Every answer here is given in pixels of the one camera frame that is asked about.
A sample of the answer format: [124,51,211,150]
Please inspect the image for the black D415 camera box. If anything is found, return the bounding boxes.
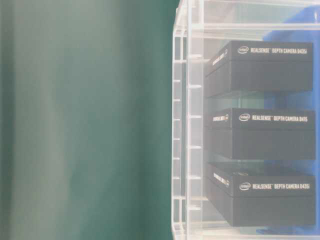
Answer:
[203,108,316,160]

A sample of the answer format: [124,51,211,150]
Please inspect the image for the black d435i box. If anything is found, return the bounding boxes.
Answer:
[203,40,314,98]
[205,162,316,227]

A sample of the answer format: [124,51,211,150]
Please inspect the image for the clear plastic storage case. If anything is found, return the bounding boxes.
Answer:
[171,0,320,240]

